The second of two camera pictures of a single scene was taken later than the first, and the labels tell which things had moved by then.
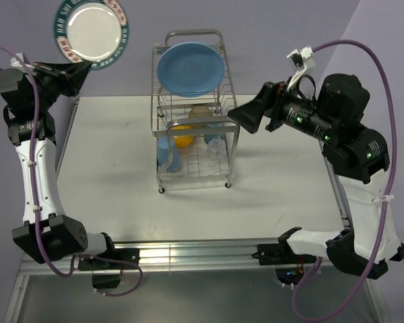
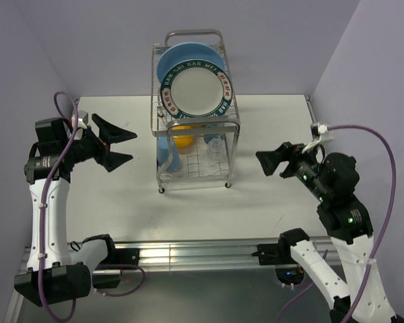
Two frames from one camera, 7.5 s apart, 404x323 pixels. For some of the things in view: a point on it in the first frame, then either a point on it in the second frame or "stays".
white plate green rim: x=93 y=31 → x=196 y=88
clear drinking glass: x=217 y=149 stays
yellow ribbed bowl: x=183 y=140 stays
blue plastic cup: x=163 y=154 stays
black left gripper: x=71 y=75 → x=109 y=134
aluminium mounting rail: x=189 y=257 stays
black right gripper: x=273 y=95 → x=269 y=159
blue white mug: x=209 y=136 stays
